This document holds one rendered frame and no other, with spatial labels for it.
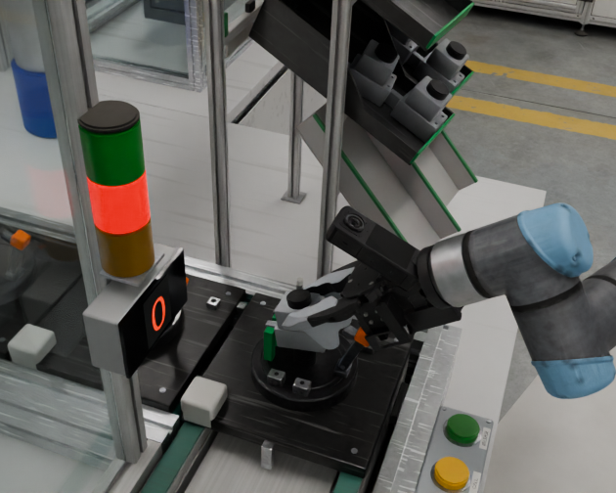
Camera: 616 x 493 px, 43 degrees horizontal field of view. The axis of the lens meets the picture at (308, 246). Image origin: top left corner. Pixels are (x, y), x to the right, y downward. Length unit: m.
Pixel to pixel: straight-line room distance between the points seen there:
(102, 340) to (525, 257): 0.41
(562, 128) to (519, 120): 0.20
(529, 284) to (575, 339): 0.07
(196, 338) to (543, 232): 0.51
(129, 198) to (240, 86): 1.29
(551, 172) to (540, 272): 2.67
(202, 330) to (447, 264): 0.41
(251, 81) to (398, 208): 0.87
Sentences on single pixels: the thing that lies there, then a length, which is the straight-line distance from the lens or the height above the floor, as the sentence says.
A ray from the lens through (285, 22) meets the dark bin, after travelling 1.04.
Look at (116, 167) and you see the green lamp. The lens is 0.66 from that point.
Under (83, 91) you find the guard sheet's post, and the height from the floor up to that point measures 1.43.
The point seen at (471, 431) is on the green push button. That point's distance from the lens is 0.99.
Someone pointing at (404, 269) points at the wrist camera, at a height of 1.19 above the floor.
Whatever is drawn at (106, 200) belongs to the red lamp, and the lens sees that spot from 0.68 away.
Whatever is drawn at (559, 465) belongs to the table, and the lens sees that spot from 1.14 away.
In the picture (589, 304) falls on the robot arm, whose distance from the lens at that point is 0.83.
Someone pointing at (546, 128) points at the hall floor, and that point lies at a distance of 3.78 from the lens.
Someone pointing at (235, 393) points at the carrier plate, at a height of 0.97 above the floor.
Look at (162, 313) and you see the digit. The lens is 0.78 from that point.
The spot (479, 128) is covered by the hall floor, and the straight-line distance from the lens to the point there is 3.68.
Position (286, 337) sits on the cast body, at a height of 1.04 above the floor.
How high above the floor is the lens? 1.72
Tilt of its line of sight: 38 degrees down
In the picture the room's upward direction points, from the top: 3 degrees clockwise
